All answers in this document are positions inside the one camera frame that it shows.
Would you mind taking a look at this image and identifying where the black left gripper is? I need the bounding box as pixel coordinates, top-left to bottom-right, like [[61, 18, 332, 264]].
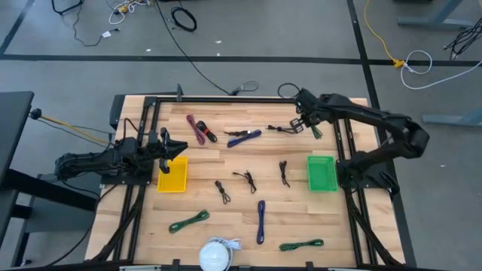
[[148, 126, 188, 175]]

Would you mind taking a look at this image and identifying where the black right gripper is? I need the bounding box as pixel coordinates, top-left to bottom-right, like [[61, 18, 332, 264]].
[[289, 105, 322, 134]]

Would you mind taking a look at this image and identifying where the maroon braided USB cable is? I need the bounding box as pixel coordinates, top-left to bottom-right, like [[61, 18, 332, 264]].
[[185, 114, 206, 146]]

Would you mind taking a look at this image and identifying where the red and black tool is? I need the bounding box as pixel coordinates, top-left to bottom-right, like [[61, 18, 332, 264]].
[[195, 120, 218, 144]]

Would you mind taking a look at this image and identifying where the blue braided USB cable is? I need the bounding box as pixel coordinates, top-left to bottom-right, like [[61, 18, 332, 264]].
[[256, 199, 267, 245], [227, 129, 263, 148]]

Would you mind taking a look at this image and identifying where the yellow plastic basket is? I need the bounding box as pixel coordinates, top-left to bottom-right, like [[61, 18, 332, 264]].
[[157, 155, 189, 193]]

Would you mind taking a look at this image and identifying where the green plastic basket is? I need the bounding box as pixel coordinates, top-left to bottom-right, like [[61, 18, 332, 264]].
[[307, 154, 340, 193]]

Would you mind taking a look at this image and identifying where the white round dome lamp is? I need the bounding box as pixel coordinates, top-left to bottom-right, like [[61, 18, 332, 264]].
[[198, 240, 230, 271]]

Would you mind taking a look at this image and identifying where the grey table foot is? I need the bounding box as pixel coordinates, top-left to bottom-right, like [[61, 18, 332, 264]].
[[421, 108, 482, 127]]

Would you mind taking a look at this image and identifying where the black desk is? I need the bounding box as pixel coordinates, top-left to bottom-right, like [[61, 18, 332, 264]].
[[0, 90, 99, 269]]

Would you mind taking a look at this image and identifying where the grey table leg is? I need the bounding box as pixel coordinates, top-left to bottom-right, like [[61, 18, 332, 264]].
[[393, 0, 475, 31]]

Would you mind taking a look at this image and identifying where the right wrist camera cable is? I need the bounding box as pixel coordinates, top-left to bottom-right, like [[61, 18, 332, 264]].
[[277, 82, 302, 99]]

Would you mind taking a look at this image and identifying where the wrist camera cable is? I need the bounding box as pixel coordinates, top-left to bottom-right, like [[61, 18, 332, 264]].
[[122, 117, 140, 144], [277, 82, 302, 99]]

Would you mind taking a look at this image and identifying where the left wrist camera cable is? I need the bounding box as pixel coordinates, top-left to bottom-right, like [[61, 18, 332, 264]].
[[122, 117, 140, 144]]

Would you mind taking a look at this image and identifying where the grey looped cable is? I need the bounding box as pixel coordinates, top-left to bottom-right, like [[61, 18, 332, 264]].
[[229, 80, 260, 96]]

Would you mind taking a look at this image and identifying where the black aluminium rig frame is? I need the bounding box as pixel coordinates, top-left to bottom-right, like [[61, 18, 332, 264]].
[[85, 93, 417, 271]]

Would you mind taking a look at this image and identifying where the long black floor cable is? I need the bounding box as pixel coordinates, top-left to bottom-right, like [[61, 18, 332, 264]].
[[154, 0, 231, 95]]

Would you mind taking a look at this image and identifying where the thin yellow cable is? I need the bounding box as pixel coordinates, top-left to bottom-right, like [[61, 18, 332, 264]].
[[39, 114, 112, 146]]

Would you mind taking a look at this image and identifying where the white cable with inline switch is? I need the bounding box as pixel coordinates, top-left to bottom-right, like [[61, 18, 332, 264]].
[[209, 236, 243, 271]]

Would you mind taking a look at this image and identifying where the yellow extension cord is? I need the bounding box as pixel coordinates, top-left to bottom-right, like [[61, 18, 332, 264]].
[[363, 0, 406, 69]]

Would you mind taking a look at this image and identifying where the black power cable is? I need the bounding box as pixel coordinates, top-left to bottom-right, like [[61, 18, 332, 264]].
[[47, 180, 117, 266]]

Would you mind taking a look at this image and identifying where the black coiled floor cable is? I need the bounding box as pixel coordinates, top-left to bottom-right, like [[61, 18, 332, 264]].
[[170, 6, 198, 32]]

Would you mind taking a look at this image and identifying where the thin black cable white plug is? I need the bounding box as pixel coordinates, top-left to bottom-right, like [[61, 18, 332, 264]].
[[71, 3, 121, 48]]

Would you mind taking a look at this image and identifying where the white floor cable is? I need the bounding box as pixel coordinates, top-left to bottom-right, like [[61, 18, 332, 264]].
[[399, 49, 482, 90]]

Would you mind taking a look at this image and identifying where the white and yellow cable bundle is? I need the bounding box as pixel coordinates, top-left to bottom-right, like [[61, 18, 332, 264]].
[[108, 0, 155, 26]]

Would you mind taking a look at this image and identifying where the black floor cable loop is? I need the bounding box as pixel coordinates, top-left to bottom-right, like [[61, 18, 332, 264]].
[[50, 0, 84, 16]]

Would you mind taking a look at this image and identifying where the black floor cable bundle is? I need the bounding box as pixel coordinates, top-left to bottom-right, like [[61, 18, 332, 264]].
[[443, 17, 482, 61]]

